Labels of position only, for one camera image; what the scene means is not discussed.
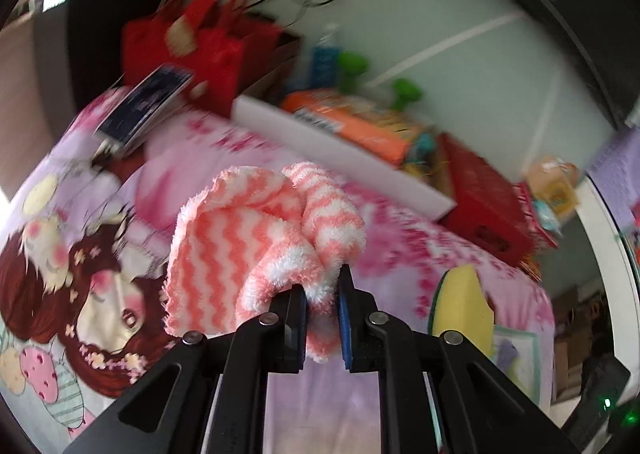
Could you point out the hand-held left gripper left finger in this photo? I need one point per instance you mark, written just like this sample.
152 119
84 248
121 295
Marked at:
297 329

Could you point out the pink white striped towel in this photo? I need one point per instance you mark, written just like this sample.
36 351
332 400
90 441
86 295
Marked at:
240 244

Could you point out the blue wet wipes pack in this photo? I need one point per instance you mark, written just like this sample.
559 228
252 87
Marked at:
547 219

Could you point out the blue liquid bottle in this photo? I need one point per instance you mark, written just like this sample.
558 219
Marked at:
325 61

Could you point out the small teal box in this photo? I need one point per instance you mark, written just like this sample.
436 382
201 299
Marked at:
420 146

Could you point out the purple perforated file rack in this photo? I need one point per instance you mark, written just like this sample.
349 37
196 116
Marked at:
617 174

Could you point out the orange box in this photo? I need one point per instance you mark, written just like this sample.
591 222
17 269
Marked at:
350 124

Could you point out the red tote bag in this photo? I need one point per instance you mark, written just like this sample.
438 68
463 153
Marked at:
210 54

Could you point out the plain cardboard box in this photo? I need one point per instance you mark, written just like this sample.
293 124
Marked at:
575 334

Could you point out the yellow sponge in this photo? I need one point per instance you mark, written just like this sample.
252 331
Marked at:
462 304

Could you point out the black cabinet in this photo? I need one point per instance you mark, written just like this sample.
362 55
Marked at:
95 34

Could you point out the white desk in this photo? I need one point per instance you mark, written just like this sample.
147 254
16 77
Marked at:
605 259

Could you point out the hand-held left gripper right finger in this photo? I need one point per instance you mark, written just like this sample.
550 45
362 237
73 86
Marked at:
345 329

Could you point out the brown cardboard box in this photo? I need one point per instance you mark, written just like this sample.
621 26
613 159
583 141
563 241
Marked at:
282 64

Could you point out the red gift box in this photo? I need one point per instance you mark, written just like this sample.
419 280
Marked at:
480 194

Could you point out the purple wipes packet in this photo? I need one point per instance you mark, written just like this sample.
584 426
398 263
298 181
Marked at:
505 356

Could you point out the white tray with teal rim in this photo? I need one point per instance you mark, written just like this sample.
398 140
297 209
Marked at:
527 359

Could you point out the white foam board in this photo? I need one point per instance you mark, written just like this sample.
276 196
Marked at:
325 144

